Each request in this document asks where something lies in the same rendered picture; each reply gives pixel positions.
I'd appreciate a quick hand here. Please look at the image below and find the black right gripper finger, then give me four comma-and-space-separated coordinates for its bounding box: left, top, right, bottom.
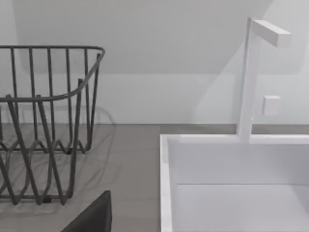
61, 190, 112, 232

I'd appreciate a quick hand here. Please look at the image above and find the white sink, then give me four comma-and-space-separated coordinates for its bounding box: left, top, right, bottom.
159, 133, 309, 232

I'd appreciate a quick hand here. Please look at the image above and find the tall white tap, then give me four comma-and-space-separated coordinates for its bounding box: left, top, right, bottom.
236, 17, 292, 145

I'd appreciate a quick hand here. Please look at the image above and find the grey wire dish rack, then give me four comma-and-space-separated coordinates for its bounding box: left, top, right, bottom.
0, 45, 106, 206

